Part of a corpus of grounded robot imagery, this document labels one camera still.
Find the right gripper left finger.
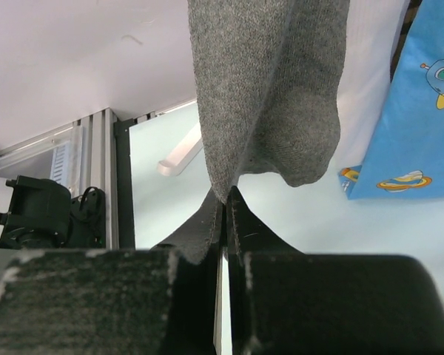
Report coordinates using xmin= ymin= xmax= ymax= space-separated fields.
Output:
xmin=0 ymin=192 xmax=223 ymax=354

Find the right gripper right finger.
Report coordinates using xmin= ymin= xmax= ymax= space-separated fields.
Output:
xmin=225 ymin=187 xmax=444 ymax=354

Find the white black striped sock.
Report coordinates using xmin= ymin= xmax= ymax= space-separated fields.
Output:
xmin=333 ymin=0 xmax=409 ymax=169

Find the white silver clothes rack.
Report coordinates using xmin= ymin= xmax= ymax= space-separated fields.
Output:
xmin=157 ymin=123 xmax=203 ymax=177

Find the blue patterned sock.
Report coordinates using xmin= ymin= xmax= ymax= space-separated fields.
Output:
xmin=339 ymin=1 xmax=444 ymax=200

